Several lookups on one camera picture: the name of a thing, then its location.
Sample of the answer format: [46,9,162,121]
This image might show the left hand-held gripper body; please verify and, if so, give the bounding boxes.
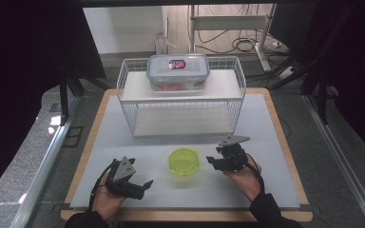
[104,155,146,201]

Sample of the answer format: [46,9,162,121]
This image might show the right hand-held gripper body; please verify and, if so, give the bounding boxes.
[215,135,252,174]

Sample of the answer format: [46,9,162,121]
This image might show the round green-lidded container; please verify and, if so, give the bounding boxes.
[166,146,202,188]

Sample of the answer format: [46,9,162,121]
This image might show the white wire shelf rack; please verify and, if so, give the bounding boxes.
[116,56,247,138]

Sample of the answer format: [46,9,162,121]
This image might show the clear rectangular food container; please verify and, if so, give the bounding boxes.
[145,53,211,94]

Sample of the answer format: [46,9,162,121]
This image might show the person's right hand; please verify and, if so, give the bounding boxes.
[222,156,263,203]

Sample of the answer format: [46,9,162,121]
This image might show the person's left hand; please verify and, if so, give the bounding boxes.
[90,172,125,222]

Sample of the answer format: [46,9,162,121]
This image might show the light grey table mat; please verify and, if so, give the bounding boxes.
[69,92,300,211]

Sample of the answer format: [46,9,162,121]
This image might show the black floor plate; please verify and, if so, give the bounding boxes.
[62,125,85,148]

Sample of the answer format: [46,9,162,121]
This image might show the black metal stand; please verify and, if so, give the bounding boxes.
[316,71,332,125]
[58,67,111,126]

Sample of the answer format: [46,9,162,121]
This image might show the white power strip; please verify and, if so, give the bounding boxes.
[279,66,298,80]

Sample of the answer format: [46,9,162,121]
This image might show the clear plastic bottle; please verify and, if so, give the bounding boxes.
[154,30,178,58]

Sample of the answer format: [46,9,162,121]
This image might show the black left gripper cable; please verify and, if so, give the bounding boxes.
[88,159,116,211]

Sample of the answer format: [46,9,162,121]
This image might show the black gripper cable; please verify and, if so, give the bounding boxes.
[88,159,116,211]
[244,153,266,195]

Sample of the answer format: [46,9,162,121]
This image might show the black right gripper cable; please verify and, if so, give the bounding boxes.
[244,153,266,195]

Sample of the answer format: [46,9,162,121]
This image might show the aluminium floor rail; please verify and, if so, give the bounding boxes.
[301,94,365,228]
[10,96,83,228]

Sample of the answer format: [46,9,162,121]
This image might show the black floor cables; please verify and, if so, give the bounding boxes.
[196,28,269,55]

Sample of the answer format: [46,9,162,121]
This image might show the white desk frame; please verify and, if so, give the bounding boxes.
[187,3,279,72]

